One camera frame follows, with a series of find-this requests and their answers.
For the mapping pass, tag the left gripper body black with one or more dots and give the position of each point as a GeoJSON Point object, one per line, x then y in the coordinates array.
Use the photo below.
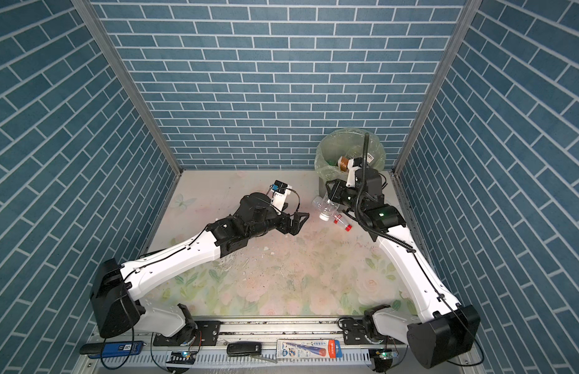
{"type": "Point", "coordinates": [283, 226]}

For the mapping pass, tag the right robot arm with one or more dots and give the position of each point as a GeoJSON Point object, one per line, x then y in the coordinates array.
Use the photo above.
{"type": "Point", "coordinates": [442, 327]}

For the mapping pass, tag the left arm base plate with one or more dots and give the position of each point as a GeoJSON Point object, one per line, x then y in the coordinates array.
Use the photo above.
{"type": "Point", "coordinates": [200, 333]}

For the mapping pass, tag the brown coffee bottle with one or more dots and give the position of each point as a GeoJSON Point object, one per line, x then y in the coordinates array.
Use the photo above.
{"type": "Point", "coordinates": [343, 163]}

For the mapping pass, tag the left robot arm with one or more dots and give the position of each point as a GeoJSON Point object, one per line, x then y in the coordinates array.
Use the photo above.
{"type": "Point", "coordinates": [118, 292]}

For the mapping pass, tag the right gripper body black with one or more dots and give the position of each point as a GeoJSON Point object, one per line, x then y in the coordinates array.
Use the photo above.
{"type": "Point", "coordinates": [345, 195]}

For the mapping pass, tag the pink label red cap bottle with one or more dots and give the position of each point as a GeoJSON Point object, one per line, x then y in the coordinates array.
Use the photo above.
{"type": "Point", "coordinates": [341, 221]}

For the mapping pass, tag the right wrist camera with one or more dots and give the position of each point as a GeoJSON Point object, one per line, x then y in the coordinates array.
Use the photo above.
{"type": "Point", "coordinates": [353, 165]}

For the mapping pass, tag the grey mesh waste bin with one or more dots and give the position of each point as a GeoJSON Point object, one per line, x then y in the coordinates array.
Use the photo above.
{"type": "Point", "coordinates": [322, 189]}

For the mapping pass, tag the clear crushed water bottle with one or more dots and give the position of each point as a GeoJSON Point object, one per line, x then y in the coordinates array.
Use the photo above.
{"type": "Point", "coordinates": [327, 210]}

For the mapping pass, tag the aluminium front rail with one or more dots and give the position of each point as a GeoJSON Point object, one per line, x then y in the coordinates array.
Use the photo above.
{"type": "Point", "coordinates": [267, 331]}

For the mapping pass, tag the packaged pen blister card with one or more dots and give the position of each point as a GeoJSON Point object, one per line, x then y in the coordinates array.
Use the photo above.
{"type": "Point", "coordinates": [303, 349]}

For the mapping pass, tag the blue black handheld device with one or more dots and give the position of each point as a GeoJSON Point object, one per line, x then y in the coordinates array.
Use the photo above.
{"type": "Point", "coordinates": [112, 349]}

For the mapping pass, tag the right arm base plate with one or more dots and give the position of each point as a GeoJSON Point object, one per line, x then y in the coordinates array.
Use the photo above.
{"type": "Point", "coordinates": [354, 331]}

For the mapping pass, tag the green plastic bin liner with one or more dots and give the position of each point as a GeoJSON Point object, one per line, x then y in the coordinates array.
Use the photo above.
{"type": "Point", "coordinates": [348, 143]}

